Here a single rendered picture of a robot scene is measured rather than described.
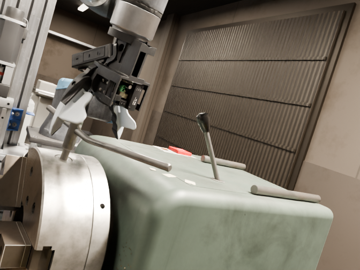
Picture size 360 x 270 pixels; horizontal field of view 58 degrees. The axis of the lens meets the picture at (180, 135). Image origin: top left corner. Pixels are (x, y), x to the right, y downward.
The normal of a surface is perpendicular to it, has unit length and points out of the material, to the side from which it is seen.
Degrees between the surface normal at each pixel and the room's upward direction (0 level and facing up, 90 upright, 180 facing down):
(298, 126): 90
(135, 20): 100
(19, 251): 86
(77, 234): 68
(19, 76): 90
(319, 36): 90
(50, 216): 59
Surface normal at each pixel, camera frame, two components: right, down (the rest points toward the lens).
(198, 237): 0.54, 0.22
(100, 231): 0.62, -0.15
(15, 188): 0.62, -0.36
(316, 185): -0.84, -0.22
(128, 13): -0.16, 0.16
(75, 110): -0.27, -0.54
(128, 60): -0.58, -0.06
